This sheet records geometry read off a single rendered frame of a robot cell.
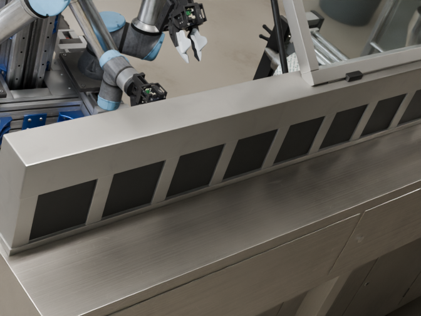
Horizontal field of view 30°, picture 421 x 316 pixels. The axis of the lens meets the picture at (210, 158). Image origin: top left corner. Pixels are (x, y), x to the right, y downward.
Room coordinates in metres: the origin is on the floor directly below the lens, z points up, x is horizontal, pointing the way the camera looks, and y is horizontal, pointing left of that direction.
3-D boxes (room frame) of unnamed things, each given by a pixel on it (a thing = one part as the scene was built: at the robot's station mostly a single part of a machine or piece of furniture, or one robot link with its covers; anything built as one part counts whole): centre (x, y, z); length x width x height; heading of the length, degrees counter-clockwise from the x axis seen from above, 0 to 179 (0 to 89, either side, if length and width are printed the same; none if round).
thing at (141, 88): (1.98, 0.26, 1.12); 0.12 x 0.08 x 0.09; 51
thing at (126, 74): (2.03, 0.32, 1.11); 0.08 x 0.05 x 0.08; 141
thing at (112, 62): (2.08, 0.38, 1.11); 0.11 x 0.08 x 0.09; 51
